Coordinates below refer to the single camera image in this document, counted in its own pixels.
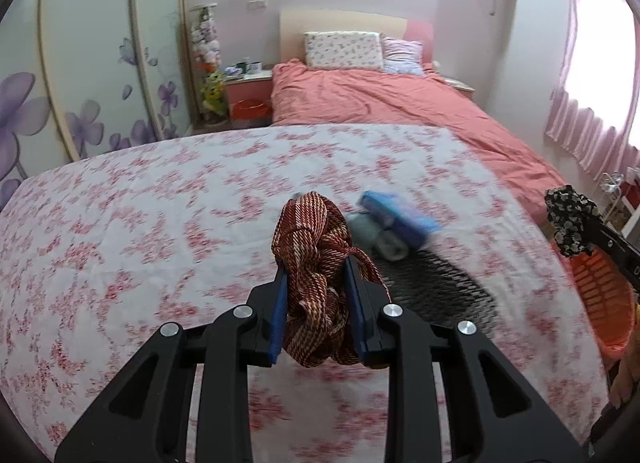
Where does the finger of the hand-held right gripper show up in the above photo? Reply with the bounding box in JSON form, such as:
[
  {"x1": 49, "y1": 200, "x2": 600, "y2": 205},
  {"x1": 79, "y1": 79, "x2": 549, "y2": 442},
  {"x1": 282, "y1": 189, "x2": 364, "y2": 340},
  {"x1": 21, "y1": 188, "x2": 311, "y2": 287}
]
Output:
[{"x1": 582, "y1": 213, "x2": 640, "y2": 291}]

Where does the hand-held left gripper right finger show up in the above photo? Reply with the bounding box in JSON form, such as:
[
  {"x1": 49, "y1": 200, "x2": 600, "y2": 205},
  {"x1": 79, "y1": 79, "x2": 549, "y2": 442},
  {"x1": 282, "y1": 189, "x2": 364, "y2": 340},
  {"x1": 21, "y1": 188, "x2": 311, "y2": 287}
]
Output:
[{"x1": 344, "y1": 250, "x2": 591, "y2": 463}]

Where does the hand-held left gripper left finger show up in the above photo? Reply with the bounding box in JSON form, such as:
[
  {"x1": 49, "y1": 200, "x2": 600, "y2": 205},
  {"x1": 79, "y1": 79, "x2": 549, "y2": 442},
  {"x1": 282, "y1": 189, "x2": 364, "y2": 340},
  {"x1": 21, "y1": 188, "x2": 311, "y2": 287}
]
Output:
[{"x1": 54, "y1": 263, "x2": 292, "y2": 463}]

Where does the orange laundry basket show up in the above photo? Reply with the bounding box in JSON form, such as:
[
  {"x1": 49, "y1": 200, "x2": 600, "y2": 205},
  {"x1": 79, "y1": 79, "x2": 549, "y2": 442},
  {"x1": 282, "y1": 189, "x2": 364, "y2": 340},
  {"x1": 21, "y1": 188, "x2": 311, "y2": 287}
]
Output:
[{"x1": 570, "y1": 243, "x2": 638, "y2": 359}]

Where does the black floral cloth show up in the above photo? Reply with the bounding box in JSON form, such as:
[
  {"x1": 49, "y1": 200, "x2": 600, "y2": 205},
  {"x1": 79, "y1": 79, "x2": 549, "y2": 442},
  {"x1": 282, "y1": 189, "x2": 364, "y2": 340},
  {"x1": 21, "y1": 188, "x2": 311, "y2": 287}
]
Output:
[{"x1": 544, "y1": 185, "x2": 603, "y2": 260}]

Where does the red plaid cloth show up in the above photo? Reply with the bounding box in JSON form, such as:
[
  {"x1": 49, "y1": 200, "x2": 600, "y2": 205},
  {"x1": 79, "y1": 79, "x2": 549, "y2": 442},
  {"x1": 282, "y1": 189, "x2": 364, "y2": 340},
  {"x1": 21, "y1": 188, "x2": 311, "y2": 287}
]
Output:
[{"x1": 271, "y1": 190, "x2": 393, "y2": 369}]

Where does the black mesh net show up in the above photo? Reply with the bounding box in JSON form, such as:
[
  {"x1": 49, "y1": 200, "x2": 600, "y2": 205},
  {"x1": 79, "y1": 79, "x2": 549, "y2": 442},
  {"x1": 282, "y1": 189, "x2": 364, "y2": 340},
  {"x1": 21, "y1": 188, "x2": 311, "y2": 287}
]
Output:
[{"x1": 370, "y1": 247, "x2": 499, "y2": 331}]

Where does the pink curtain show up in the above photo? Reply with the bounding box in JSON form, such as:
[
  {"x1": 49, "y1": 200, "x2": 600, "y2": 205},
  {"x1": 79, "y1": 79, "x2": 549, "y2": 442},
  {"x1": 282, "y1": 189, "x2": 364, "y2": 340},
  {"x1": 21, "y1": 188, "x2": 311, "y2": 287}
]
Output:
[{"x1": 545, "y1": 0, "x2": 640, "y2": 184}]

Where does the pink floral tablecloth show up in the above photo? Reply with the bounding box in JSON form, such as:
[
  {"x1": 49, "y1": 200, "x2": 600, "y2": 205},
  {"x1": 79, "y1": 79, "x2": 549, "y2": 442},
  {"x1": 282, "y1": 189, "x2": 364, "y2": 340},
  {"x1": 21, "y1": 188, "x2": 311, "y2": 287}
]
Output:
[{"x1": 0, "y1": 123, "x2": 608, "y2": 463}]

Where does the salmon duvet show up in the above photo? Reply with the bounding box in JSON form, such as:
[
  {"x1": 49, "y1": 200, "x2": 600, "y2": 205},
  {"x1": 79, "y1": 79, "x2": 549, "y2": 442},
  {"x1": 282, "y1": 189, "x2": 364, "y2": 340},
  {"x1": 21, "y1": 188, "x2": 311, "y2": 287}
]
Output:
[{"x1": 270, "y1": 59, "x2": 571, "y2": 194}]

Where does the small orange bin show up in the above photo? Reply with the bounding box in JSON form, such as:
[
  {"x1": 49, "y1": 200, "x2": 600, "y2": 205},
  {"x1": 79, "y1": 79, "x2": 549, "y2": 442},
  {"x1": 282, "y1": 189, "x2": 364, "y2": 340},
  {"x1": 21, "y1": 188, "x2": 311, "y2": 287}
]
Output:
[{"x1": 232, "y1": 99, "x2": 273, "y2": 130}]

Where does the pink nightstand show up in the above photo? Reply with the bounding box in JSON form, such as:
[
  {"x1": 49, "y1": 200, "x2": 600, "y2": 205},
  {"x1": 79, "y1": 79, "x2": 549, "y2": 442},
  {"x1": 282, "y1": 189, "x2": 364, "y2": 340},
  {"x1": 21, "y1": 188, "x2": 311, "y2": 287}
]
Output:
[
  {"x1": 440, "y1": 78, "x2": 476, "y2": 104},
  {"x1": 224, "y1": 70, "x2": 275, "y2": 118}
]

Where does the pink striped pillow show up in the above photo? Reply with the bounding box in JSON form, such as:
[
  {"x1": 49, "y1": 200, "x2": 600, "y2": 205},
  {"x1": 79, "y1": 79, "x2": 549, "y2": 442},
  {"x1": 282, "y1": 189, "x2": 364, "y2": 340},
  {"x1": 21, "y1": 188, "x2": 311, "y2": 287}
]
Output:
[{"x1": 382, "y1": 38, "x2": 425, "y2": 76}]

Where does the white floral pillow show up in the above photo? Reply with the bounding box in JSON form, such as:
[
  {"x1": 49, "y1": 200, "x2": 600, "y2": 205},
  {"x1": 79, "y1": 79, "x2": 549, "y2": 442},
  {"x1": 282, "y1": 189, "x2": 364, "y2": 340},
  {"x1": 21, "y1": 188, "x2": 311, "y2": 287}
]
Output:
[{"x1": 303, "y1": 31, "x2": 385, "y2": 70}]

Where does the clear tube of plush toys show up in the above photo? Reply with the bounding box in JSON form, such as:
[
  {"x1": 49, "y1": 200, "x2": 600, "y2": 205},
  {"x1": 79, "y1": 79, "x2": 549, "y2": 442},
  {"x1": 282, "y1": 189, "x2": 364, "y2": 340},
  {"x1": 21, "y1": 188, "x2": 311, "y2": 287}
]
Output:
[{"x1": 189, "y1": 3, "x2": 228, "y2": 124}]

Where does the cream and pink headboard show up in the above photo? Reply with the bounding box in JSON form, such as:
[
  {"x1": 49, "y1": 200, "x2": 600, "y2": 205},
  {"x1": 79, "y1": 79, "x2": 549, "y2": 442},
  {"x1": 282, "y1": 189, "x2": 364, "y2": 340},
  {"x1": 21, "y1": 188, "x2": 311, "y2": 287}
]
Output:
[{"x1": 279, "y1": 8, "x2": 435, "y2": 68}]

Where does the wardrobe with purple flowers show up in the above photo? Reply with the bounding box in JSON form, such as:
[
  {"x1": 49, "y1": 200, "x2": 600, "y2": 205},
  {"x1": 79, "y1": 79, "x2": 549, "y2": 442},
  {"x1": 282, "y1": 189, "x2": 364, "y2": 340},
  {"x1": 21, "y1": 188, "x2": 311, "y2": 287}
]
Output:
[{"x1": 0, "y1": 0, "x2": 193, "y2": 208}]

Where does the white wire rack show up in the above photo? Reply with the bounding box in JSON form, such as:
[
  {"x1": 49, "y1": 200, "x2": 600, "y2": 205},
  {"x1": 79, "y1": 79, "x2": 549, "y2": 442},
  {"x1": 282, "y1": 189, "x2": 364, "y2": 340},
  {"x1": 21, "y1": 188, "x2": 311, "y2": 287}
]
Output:
[{"x1": 597, "y1": 172, "x2": 626, "y2": 224}]

